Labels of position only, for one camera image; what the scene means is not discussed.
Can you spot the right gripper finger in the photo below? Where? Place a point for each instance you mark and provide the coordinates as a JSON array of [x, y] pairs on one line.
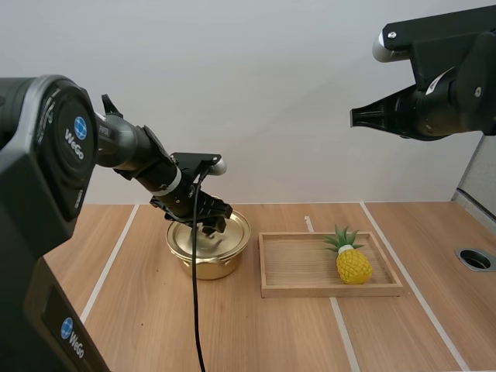
[[377, 120], [381, 104]]

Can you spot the gold lid with black knob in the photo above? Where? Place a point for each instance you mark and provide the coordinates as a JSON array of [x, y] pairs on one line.
[[232, 232]]

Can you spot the yellow toy pineapple green crown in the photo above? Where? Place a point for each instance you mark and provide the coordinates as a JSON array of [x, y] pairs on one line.
[[353, 267]]

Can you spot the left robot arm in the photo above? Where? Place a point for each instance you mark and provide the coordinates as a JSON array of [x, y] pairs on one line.
[[38, 174]]

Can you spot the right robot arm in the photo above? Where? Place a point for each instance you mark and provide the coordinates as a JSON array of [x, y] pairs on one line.
[[472, 97]]

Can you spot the grey partition panel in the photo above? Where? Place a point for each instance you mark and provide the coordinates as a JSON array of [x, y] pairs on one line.
[[478, 174]]

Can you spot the shallow wooden tray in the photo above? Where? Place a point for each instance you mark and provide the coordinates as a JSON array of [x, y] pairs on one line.
[[298, 267]]

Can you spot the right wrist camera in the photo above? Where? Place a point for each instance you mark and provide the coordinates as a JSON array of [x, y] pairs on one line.
[[426, 35]]

